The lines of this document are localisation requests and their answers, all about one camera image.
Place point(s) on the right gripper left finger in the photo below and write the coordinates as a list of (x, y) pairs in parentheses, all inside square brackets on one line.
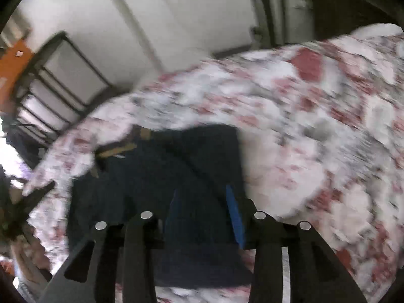
[(115, 242)]

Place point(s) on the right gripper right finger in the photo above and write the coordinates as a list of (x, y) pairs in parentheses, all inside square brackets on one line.
[(292, 263)]

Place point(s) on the navy knit cardigan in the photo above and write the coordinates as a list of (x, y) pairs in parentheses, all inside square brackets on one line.
[(182, 177)]

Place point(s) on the person's left hand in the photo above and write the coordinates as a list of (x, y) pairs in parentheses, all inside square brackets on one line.
[(31, 264)]

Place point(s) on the orange box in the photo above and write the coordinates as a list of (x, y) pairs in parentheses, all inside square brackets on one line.
[(13, 63)]

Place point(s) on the floral bed sheet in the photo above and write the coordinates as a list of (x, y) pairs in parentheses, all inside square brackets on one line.
[(322, 130)]

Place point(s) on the black metal bed frame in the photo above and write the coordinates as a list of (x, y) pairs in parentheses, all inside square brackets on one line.
[(58, 88)]

